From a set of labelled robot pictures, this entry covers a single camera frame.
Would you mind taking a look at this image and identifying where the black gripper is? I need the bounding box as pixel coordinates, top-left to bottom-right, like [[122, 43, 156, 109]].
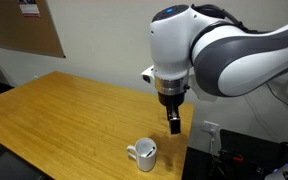
[[158, 93, 184, 134]]

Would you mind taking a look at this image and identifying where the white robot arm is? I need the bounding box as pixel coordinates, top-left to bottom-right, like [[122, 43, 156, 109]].
[[150, 4, 288, 134]]

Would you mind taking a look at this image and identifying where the white ceramic mug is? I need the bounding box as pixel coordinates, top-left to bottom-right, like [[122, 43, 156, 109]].
[[126, 138, 157, 172]]

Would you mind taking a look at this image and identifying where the orange black clamp upper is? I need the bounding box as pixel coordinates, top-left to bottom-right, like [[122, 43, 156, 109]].
[[219, 150, 244, 164]]

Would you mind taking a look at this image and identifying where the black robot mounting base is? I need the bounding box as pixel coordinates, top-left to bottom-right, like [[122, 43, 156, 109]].
[[216, 129, 288, 180]]

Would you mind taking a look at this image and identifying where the cork notice board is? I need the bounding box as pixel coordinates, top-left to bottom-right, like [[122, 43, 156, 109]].
[[0, 0, 65, 58]]

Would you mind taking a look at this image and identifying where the white wall power outlet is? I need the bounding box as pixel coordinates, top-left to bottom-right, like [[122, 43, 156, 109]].
[[202, 121, 219, 135]]

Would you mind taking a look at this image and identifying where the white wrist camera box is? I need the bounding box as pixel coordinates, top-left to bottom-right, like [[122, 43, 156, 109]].
[[141, 66, 155, 84]]

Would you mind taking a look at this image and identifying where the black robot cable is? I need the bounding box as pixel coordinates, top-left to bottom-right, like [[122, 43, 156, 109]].
[[265, 82, 288, 116]]

